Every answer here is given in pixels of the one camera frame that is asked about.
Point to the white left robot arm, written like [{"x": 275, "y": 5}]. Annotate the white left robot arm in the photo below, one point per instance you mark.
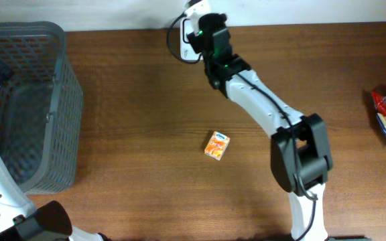
[{"x": 20, "y": 219}]

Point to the white barcode scanner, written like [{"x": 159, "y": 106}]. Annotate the white barcode scanner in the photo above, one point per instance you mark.
[{"x": 186, "y": 51}]

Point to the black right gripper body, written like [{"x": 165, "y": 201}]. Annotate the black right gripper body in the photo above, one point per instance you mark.
[{"x": 211, "y": 19}]

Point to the orange Kleenex tissue pack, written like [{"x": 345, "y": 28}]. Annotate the orange Kleenex tissue pack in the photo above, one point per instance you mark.
[{"x": 217, "y": 145}]

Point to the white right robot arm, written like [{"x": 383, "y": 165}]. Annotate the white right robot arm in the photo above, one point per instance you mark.
[{"x": 300, "y": 151}]

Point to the grey plastic basket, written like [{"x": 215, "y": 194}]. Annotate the grey plastic basket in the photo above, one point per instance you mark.
[{"x": 41, "y": 102}]

